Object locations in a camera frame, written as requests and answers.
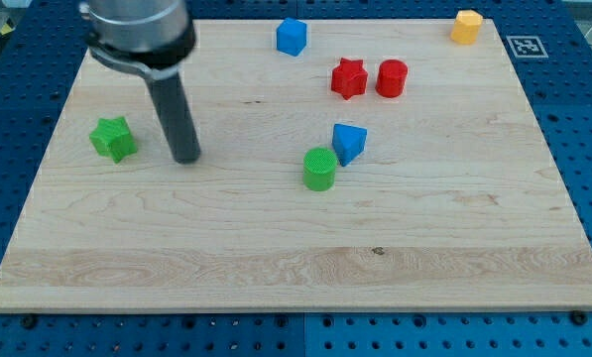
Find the black board stop bolt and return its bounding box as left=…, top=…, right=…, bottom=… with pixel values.
left=569, top=310, right=588, bottom=326
left=19, top=314, right=38, bottom=330

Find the green cylinder block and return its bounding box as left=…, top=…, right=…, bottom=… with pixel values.
left=302, top=147, right=338, bottom=191

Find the red star block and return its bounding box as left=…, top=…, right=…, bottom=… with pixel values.
left=331, top=58, right=368, bottom=100

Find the white fiducial marker tag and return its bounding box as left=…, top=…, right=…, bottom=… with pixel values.
left=506, top=35, right=548, bottom=59

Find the black board stop bolt right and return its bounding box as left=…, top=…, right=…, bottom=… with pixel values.
left=569, top=310, right=588, bottom=326

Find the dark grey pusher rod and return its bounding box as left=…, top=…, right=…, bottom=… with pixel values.
left=146, top=71, right=201, bottom=164

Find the blue cube block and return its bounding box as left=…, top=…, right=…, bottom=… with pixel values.
left=276, top=18, right=307, bottom=57

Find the wooden board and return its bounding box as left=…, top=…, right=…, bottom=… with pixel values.
left=0, top=17, right=592, bottom=314

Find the red cylinder block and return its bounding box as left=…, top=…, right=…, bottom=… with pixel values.
left=376, top=59, right=409, bottom=98

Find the black board stop bolt left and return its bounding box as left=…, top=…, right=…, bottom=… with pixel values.
left=19, top=314, right=38, bottom=330

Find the green star block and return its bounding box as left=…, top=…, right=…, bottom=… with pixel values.
left=89, top=116, right=138, bottom=164

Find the blue triangle block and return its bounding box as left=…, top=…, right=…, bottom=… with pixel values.
left=332, top=123, right=368, bottom=167

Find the yellow hexagon block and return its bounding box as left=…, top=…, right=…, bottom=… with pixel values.
left=450, top=10, right=484, bottom=45

